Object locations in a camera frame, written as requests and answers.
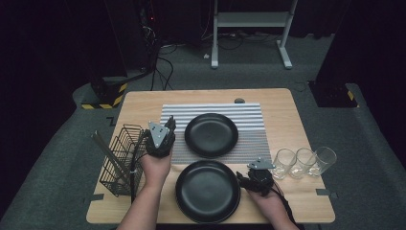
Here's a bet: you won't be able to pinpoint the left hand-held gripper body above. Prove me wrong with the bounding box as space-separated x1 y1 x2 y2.
145 121 177 159

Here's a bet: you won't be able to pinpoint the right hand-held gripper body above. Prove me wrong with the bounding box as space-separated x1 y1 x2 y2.
244 156 277 196

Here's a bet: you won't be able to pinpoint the clear drinking glass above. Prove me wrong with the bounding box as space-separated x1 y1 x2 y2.
272 148 298 180
289 147 317 180
307 146 338 178

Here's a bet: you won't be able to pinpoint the black plate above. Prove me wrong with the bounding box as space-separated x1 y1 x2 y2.
184 112 239 159
177 197 242 225
174 159 241 222

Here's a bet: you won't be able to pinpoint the black wire cutlery basket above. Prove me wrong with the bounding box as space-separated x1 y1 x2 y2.
99 124 151 197

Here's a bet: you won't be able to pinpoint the person's right hand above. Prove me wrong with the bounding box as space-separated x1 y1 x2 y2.
248 187 289 222

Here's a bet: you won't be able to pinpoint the person's left hand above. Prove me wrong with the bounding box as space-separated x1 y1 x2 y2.
140 149 173 190

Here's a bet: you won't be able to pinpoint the grey white striped placemat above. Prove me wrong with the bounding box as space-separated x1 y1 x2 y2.
159 103 273 166

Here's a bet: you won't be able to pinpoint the grey chopstick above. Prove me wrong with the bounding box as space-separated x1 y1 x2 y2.
91 132 127 185
94 129 130 182

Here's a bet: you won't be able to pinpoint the black yellow striped base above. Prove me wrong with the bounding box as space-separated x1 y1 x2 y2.
307 80 360 108
80 76 128 110

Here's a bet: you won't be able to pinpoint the dark equipment rack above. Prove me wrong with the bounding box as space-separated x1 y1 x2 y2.
104 0 162 76

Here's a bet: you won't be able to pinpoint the white metal stand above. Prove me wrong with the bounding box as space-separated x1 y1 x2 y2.
211 0 300 70

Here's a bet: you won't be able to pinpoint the right hand-held gripper cable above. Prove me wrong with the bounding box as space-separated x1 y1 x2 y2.
270 183 299 224

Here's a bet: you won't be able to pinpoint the hand-held gripper cable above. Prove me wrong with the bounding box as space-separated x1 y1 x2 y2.
128 130 149 205
270 183 299 224

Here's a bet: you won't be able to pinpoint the left hand-held gripper cable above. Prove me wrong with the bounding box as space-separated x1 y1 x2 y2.
128 130 149 205

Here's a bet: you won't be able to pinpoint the black floor cables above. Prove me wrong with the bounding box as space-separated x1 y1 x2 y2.
149 44 175 92

